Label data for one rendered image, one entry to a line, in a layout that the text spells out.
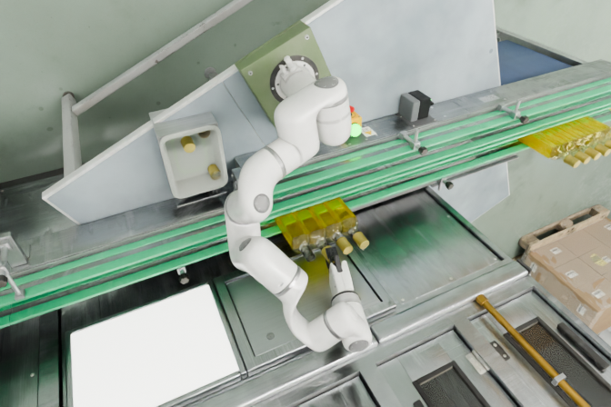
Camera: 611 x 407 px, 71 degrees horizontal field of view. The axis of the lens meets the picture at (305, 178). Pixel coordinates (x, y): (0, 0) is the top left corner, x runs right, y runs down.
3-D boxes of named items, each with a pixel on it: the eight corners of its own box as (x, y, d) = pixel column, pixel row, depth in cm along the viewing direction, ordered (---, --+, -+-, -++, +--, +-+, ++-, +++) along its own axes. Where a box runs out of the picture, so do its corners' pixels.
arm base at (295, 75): (261, 69, 122) (279, 93, 110) (297, 43, 121) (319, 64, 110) (287, 107, 132) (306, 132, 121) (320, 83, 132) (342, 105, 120)
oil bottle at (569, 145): (521, 134, 183) (579, 168, 163) (525, 122, 180) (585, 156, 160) (530, 130, 185) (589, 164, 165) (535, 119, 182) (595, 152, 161)
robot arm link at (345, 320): (317, 341, 98) (348, 319, 95) (308, 302, 107) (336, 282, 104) (356, 358, 107) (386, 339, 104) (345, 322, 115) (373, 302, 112)
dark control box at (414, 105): (397, 112, 163) (410, 122, 157) (399, 93, 158) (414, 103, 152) (415, 107, 165) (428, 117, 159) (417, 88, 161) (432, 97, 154)
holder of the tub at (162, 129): (172, 196, 140) (177, 211, 134) (153, 124, 123) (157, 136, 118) (223, 183, 146) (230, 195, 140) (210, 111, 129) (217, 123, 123)
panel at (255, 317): (67, 337, 123) (71, 457, 99) (64, 331, 122) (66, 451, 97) (341, 238, 153) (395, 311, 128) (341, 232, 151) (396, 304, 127)
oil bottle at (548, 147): (511, 136, 182) (569, 172, 161) (515, 125, 178) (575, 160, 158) (521, 134, 183) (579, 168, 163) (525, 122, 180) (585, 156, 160)
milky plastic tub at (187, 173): (168, 185, 136) (174, 201, 130) (152, 124, 123) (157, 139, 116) (221, 171, 142) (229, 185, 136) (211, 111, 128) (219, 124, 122)
